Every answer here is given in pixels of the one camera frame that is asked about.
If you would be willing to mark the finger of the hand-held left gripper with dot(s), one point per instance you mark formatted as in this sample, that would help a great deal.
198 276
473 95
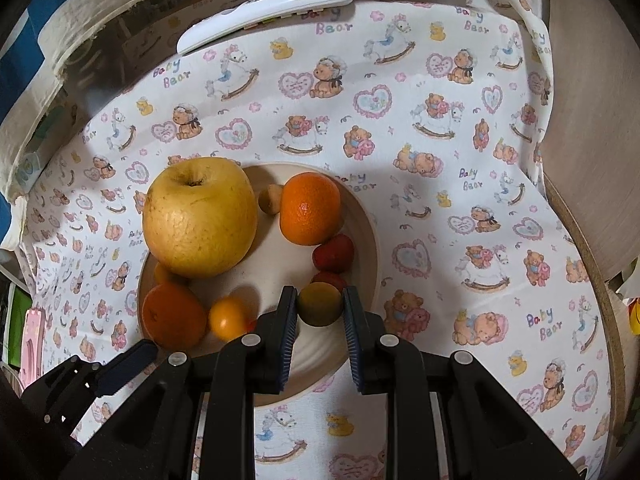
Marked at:
125 367
60 395

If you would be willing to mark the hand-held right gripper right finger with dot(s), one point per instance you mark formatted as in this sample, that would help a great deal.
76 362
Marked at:
352 355

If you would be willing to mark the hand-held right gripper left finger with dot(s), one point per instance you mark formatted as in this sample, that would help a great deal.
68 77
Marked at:
286 350

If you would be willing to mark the small olive green fruit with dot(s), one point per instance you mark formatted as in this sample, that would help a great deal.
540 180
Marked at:
320 305

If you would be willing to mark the small yellow kumquat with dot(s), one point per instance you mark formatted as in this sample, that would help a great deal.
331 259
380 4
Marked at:
162 276
230 317

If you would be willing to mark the orange mandarin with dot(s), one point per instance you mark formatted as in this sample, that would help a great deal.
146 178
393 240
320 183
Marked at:
172 317
310 207

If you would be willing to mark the beige round plate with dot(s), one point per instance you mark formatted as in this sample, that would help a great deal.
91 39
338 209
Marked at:
360 260

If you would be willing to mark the dark red round fruit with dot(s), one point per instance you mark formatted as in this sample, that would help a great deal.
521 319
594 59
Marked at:
334 251

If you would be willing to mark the small tan fruit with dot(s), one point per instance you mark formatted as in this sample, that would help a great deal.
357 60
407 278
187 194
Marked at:
271 200

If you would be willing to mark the large yellow apple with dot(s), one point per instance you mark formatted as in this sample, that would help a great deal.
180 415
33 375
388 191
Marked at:
200 217

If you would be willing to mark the green box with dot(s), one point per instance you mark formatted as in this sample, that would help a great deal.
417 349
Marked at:
12 320

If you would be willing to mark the bear print cloth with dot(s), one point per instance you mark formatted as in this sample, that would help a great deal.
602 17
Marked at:
425 160

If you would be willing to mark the white remote control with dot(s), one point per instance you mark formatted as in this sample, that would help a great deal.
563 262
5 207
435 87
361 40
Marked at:
265 15

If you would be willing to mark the striped printed cloth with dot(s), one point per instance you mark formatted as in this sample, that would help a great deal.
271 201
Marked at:
75 15

